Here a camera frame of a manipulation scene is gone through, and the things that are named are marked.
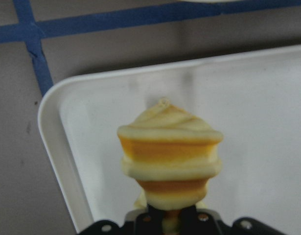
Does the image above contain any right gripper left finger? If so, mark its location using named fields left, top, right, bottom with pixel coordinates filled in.
left=78, top=211, right=150, bottom=235

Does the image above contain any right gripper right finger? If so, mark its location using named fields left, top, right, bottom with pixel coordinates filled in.
left=182, top=209, right=284, bottom=235

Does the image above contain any striped yellow bread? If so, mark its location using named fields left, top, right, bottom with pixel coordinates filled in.
left=117, top=98, right=223, bottom=235

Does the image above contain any white rectangular tray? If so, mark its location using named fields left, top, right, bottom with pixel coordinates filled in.
left=38, top=46, right=301, bottom=235

